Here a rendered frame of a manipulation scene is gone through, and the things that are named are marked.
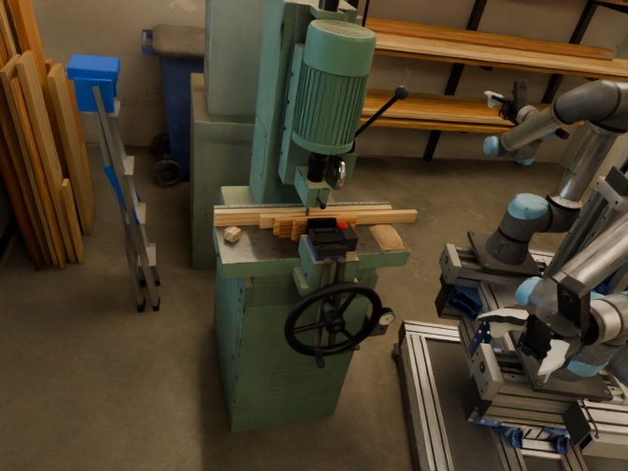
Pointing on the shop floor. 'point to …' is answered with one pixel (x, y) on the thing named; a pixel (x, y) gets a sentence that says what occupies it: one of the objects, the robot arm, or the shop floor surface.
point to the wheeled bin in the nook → (175, 95)
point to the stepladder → (94, 93)
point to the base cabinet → (275, 361)
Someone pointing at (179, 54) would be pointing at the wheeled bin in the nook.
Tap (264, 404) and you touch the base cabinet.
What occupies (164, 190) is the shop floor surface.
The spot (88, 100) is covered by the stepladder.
